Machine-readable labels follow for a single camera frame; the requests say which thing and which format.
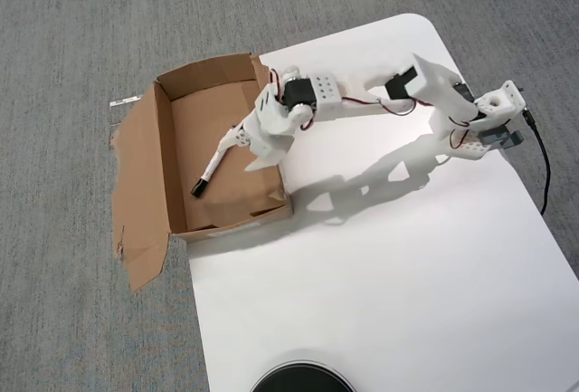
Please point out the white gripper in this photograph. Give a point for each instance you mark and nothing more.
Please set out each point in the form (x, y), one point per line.
(264, 145)

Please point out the white marker pen black cap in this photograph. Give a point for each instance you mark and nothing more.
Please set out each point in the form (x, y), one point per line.
(205, 179)

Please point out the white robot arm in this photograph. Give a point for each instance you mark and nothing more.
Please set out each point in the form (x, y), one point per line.
(357, 104)

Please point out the open brown cardboard box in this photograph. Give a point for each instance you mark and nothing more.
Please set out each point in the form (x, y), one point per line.
(212, 211)

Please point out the white paper strip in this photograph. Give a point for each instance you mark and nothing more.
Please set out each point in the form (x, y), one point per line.
(124, 101)

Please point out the black round disc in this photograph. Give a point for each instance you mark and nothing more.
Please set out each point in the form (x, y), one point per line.
(302, 376)

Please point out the grey table clamp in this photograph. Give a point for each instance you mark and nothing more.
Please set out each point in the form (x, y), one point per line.
(502, 138)

